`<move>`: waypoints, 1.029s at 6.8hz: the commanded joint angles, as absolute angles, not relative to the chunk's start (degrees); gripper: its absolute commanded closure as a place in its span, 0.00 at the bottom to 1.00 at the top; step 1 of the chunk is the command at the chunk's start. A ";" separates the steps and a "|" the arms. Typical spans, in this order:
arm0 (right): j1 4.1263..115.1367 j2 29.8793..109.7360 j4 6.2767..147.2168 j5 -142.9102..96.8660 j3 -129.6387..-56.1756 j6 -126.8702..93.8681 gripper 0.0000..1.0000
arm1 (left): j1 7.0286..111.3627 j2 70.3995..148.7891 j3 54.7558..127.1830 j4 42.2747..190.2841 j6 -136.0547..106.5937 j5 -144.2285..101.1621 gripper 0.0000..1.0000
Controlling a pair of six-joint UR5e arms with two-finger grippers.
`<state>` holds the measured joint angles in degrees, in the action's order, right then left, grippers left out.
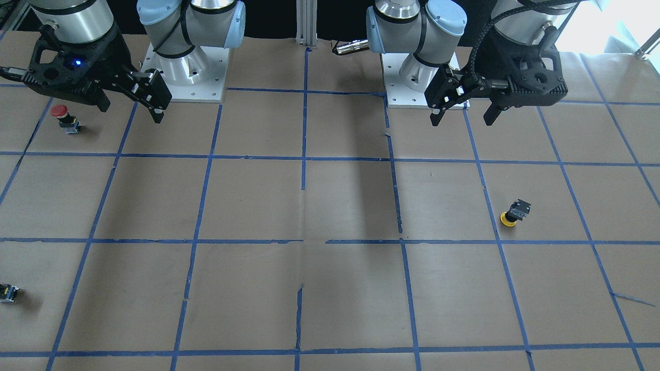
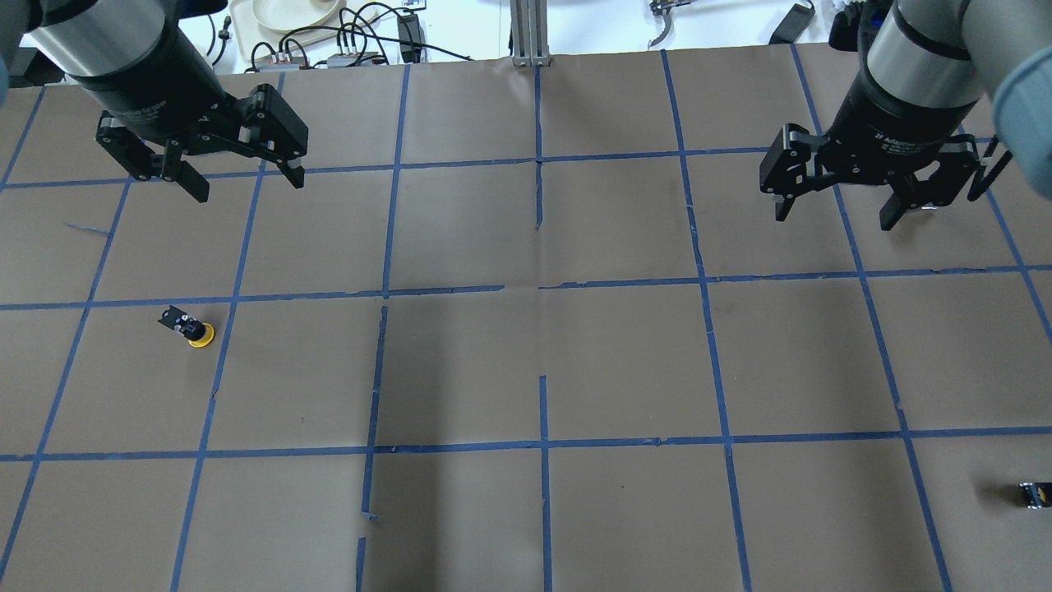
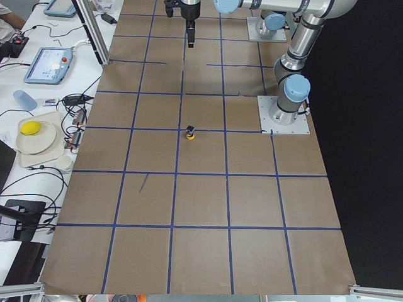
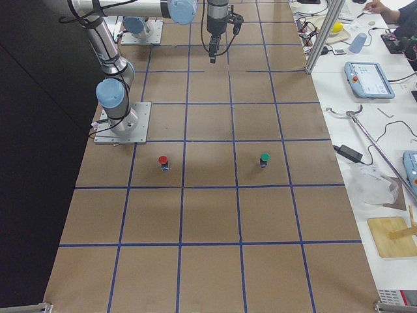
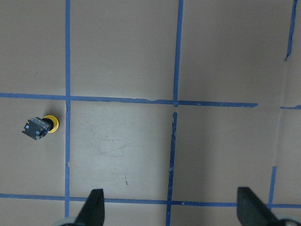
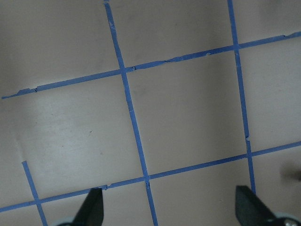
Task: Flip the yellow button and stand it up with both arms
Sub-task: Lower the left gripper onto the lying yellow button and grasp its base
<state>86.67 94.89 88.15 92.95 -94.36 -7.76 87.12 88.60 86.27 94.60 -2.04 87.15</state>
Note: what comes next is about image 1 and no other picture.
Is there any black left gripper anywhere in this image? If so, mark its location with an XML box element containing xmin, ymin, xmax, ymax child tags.
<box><xmin>425</xmin><ymin>47</ymin><xmax>568</xmax><ymax>127</ymax></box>

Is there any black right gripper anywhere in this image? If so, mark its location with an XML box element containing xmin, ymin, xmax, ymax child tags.
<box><xmin>23</xmin><ymin>24</ymin><xmax>172</xmax><ymax>124</ymax></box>

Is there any yellow push button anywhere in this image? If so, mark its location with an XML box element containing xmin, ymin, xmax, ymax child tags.
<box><xmin>500</xmin><ymin>199</ymin><xmax>531</xmax><ymax>227</ymax></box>

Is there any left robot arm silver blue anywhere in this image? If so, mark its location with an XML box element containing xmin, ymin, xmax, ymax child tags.
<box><xmin>366</xmin><ymin>1</ymin><xmax>578</xmax><ymax>126</ymax></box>

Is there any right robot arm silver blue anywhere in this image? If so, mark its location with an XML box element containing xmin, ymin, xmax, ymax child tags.
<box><xmin>2</xmin><ymin>1</ymin><xmax>246</xmax><ymax>123</ymax></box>

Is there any red push button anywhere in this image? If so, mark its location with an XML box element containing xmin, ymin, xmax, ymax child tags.
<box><xmin>50</xmin><ymin>104</ymin><xmax>81</xmax><ymax>134</ymax></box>

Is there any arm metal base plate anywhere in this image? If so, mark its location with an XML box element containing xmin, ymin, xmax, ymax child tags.
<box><xmin>381</xmin><ymin>53</ymin><xmax>438</xmax><ymax>109</ymax></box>
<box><xmin>141</xmin><ymin>44</ymin><xmax>233</xmax><ymax>104</ymax></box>

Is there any black braided cable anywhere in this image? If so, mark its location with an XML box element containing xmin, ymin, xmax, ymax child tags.
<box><xmin>467</xmin><ymin>0</ymin><xmax>581</xmax><ymax>88</ymax></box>

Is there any silver cable connector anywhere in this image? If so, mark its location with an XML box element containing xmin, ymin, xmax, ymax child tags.
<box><xmin>332</xmin><ymin>39</ymin><xmax>370</xmax><ymax>56</ymax></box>

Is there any aluminium frame post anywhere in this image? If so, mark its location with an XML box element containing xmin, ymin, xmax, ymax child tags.
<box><xmin>295</xmin><ymin>0</ymin><xmax>318</xmax><ymax>48</ymax></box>

